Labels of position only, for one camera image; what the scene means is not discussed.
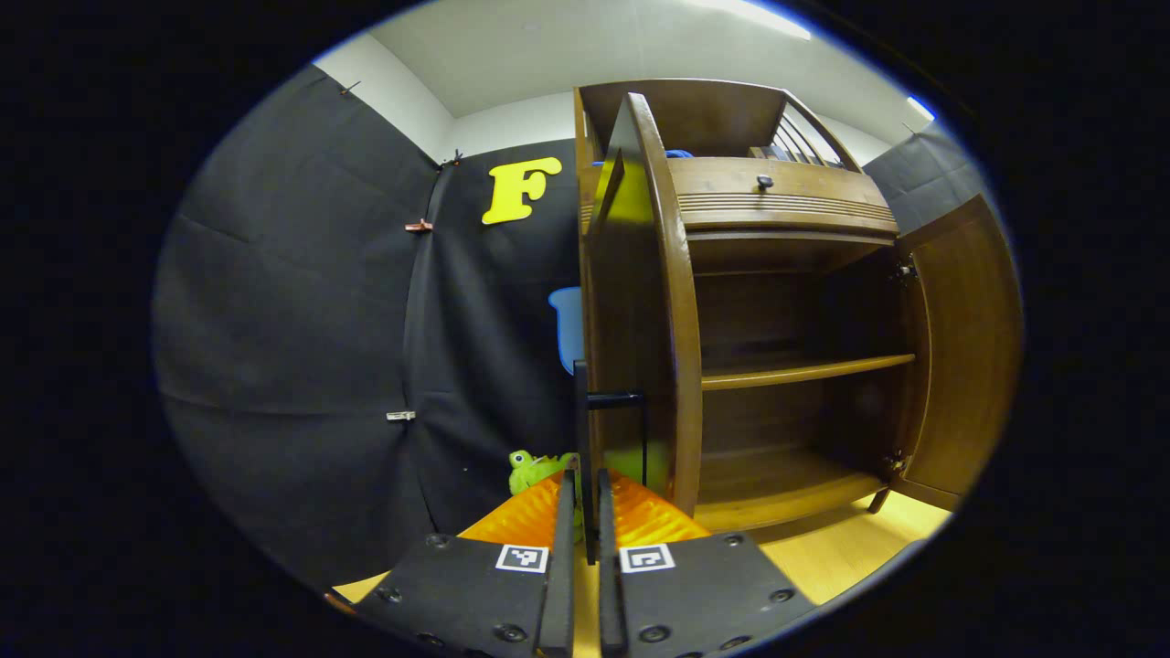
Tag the black backdrop cloth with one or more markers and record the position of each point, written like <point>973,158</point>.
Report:
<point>292,320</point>

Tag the small ceiling light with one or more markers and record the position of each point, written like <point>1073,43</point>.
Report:
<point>920,107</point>

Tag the row of small books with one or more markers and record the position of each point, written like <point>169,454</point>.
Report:
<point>772,153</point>

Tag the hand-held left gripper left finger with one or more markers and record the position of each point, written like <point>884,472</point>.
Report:
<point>558,594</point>

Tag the green frog toy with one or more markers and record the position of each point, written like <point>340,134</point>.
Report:
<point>530,473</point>

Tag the wooden double-door shoe cabinet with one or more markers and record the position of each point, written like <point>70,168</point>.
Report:
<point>731,114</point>

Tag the wooden cabinet shelf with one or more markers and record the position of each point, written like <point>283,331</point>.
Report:
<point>804,372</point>

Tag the wooden cabinet door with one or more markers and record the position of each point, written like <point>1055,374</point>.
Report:
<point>969,347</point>
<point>640,320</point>

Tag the metal door hinge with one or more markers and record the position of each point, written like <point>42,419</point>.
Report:
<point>896,462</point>
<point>906,271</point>

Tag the wooden cabinet drawer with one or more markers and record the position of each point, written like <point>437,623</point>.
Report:
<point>786,206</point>

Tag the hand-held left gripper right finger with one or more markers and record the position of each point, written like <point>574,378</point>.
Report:
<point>611,594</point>

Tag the pink backdrop clip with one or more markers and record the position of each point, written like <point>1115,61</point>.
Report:
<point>419,226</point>

